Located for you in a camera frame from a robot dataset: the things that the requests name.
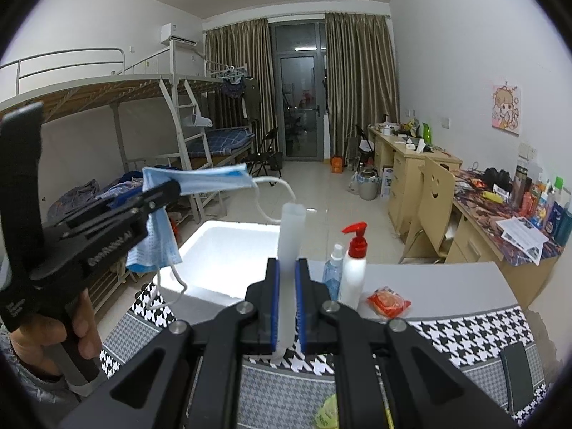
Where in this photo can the dark thermos flask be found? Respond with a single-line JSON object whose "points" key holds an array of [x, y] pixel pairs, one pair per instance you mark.
{"points": [[519, 185]]}

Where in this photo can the black smartphone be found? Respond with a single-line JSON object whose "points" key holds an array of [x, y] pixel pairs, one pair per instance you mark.
{"points": [[520, 375]]}

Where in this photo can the blue patterned quilt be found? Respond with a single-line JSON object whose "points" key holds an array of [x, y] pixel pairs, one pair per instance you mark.
{"points": [[89, 194]]}

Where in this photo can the white wall socket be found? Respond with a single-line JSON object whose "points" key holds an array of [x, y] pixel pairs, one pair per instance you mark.
{"points": [[527, 151]]}

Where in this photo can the houndstooth tablecloth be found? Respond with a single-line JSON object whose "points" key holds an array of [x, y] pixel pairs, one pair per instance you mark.
{"points": [[447, 335]]}

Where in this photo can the wooden desk with printed mat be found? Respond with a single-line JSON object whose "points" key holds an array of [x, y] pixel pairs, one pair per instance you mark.
{"points": [[482, 250]]}

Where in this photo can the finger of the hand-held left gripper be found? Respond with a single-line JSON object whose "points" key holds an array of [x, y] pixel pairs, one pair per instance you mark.
{"points": [[134, 218], [163, 190]]}

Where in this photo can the black folding chair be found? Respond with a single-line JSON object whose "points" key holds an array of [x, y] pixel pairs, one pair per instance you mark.
{"points": [[263, 152], [362, 147]]}

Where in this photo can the printed paper sheets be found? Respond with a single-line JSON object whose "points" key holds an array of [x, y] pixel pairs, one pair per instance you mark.
{"points": [[523, 237]]}

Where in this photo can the white tissue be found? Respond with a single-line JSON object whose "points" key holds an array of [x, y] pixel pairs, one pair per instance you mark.
{"points": [[290, 241]]}

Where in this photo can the red snack packet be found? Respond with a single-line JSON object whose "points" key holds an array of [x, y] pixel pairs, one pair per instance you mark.
{"points": [[388, 301]]}

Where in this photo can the clear blue spray bottle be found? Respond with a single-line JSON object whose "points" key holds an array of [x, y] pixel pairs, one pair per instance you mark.
{"points": [[333, 277]]}

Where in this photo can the green tissue packet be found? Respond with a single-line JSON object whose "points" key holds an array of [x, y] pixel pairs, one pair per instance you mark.
{"points": [[328, 413]]}

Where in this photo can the green bottle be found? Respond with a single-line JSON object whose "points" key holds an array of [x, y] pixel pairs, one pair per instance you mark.
{"points": [[427, 133]]}

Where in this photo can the hanging dark clothes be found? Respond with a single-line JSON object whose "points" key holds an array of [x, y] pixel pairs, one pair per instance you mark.
{"points": [[232, 87]]}

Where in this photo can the metal bucket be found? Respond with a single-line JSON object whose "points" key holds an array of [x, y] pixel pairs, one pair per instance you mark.
{"points": [[368, 187]]}

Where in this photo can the white foam box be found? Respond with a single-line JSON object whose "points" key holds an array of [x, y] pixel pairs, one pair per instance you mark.
{"points": [[223, 254]]}

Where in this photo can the blue face mask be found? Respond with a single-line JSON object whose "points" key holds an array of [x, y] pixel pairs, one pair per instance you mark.
{"points": [[201, 178]]}

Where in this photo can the orange box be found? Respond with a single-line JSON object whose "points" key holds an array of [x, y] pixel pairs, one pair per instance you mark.
{"points": [[337, 164]]}

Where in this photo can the white air conditioner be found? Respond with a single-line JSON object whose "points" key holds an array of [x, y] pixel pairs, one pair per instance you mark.
{"points": [[178, 33]]}

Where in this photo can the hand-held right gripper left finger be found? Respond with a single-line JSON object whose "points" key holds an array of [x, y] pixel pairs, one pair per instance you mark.
{"points": [[276, 304]]}

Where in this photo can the row of toiletry bottles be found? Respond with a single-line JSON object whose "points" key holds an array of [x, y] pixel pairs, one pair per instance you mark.
{"points": [[549, 214]]}

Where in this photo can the person's left hand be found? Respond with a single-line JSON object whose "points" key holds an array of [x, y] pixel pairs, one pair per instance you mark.
{"points": [[35, 339]]}

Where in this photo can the glass balcony door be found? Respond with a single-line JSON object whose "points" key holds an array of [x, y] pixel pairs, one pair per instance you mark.
{"points": [[299, 98]]}

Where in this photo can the black headphones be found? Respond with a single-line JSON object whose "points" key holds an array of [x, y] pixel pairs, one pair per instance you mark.
{"points": [[496, 178]]}

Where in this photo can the brown curtain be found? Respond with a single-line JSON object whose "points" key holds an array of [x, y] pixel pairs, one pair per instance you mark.
{"points": [[362, 67], [241, 53]]}

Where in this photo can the white metal bunk bed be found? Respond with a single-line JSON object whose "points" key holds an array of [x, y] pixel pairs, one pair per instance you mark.
{"points": [[178, 98]]}

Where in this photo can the blue plaid mattress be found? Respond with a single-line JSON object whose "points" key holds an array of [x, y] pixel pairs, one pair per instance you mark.
{"points": [[223, 138]]}

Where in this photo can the yellow tube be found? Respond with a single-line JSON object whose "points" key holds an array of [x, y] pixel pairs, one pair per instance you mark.
{"points": [[490, 196]]}

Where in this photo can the white hanging bag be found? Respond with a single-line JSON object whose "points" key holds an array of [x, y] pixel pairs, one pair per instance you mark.
{"points": [[196, 119]]}

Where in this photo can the person's left forearm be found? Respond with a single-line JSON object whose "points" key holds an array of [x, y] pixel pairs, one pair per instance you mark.
{"points": [[31, 397]]}

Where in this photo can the white blue carton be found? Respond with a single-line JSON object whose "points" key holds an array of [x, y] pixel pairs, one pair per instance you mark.
{"points": [[387, 183]]}

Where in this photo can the light wooden desk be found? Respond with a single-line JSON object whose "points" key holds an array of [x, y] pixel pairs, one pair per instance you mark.
{"points": [[402, 174]]}

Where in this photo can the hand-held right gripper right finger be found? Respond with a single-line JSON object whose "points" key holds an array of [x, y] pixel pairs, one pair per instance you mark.
{"points": [[301, 304]]}

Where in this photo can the white red pump bottle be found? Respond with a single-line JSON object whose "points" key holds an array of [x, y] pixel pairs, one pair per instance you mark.
{"points": [[353, 277]]}

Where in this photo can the wooden smiley chair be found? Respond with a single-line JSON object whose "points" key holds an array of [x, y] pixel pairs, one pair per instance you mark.
{"points": [[431, 196]]}

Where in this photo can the cartoon wall poster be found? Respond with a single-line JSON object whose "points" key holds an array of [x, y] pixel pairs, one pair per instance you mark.
{"points": [[506, 108]]}

